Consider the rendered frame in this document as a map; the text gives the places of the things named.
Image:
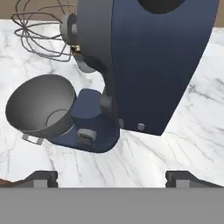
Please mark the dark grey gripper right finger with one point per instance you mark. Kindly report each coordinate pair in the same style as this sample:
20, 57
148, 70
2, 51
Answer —
179, 178

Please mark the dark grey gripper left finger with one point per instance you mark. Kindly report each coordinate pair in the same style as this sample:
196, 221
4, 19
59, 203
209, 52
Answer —
43, 178

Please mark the navy blue stand mixer base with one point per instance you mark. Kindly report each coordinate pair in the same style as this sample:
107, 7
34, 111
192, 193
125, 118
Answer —
93, 122

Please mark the navy blue stand mixer head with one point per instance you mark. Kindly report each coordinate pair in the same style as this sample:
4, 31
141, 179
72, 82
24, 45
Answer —
151, 64

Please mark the grey metal mixing bowl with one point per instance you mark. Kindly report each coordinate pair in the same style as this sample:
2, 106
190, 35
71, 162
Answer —
40, 105

